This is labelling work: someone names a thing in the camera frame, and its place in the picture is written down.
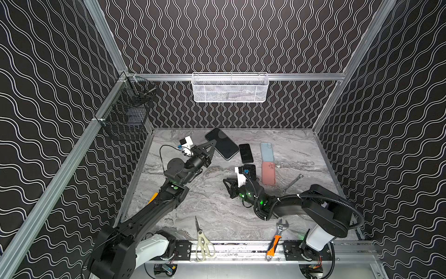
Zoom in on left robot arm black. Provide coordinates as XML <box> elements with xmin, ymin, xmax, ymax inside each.
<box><xmin>83</xmin><ymin>140</ymin><xmax>217</xmax><ymax>279</ymax></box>

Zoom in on black wire basket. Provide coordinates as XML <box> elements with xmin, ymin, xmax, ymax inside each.
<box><xmin>99</xmin><ymin>76</ymin><xmax>158</xmax><ymax>142</ymax></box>

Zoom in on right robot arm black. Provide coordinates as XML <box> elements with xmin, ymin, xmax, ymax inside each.
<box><xmin>223</xmin><ymin>178</ymin><xmax>365</xmax><ymax>252</ymax></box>

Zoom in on light blue phone case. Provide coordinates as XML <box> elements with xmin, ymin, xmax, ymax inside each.
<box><xmin>260</xmin><ymin>143</ymin><xmax>275</xmax><ymax>162</ymax></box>

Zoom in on black smartphone green case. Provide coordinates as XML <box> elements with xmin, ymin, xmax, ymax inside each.
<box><xmin>239</xmin><ymin>144</ymin><xmax>254</xmax><ymax>164</ymax></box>

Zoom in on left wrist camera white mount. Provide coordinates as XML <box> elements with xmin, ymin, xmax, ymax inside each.
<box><xmin>178</xmin><ymin>136</ymin><xmax>193</xmax><ymax>152</ymax></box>

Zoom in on white wire mesh basket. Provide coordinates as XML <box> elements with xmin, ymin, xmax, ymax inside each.
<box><xmin>191</xmin><ymin>72</ymin><xmax>269</xmax><ymax>103</ymax></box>

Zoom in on pink phone case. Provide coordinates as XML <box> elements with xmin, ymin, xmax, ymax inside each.
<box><xmin>261</xmin><ymin>162</ymin><xmax>276</xmax><ymax>186</ymax></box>

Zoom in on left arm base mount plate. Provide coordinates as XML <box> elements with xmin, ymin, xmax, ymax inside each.
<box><xmin>152</xmin><ymin>240</ymin><xmax>192</xmax><ymax>262</ymax></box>

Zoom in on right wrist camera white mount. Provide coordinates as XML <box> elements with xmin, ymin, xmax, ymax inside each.
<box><xmin>235</xmin><ymin>166</ymin><xmax>249</xmax><ymax>188</ymax></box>

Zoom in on phone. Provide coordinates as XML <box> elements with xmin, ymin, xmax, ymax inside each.
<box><xmin>242</xmin><ymin>164</ymin><xmax>257</xmax><ymax>180</ymax></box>

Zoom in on orange handled adjustable wrench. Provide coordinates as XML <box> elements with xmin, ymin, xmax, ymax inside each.
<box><xmin>266</xmin><ymin>219</ymin><xmax>289</xmax><ymax>262</ymax></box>

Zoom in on beige handled scissors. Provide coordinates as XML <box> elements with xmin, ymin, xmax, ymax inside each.
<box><xmin>195</xmin><ymin>217</ymin><xmax>216</xmax><ymax>262</ymax></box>

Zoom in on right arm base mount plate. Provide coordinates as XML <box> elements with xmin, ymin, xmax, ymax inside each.
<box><xmin>283</xmin><ymin>241</ymin><xmax>333</xmax><ymax>262</ymax></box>

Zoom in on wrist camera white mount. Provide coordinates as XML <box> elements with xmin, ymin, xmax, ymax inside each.
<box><xmin>235</xmin><ymin>166</ymin><xmax>249</xmax><ymax>188</ymax></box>
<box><xmin>178</xmin><ymin>136</ymin><xmax>193</xmax><ymax>152</ymax></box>

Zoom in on yellow rectangular block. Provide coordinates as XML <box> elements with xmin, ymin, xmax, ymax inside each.
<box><xmin>147</xmin><ymin>193</ymin><xmax>159</xmax><ymax>205</ymax></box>

